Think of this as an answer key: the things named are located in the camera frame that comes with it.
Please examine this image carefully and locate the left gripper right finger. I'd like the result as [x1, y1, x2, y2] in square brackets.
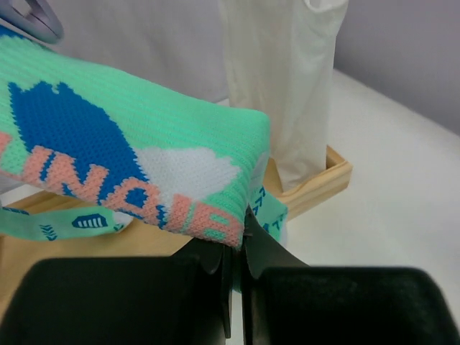
[240, 212, 459, 344]

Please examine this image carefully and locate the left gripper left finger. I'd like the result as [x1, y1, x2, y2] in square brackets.
[1, 239, 231, 344]

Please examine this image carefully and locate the mint green sock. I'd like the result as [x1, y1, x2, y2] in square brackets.
[1, 188, 288, 243]
[1, 28, 270, 247]

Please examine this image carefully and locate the purple round clip hanger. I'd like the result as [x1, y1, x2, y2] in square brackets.
[1, 0, 64, 44]

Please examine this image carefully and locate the wooden clothes rack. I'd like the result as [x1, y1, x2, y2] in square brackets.
[1, 148, 352, 311]

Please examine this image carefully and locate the white hanging cloth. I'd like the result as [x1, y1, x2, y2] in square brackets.
[51, 0, 348, 191]

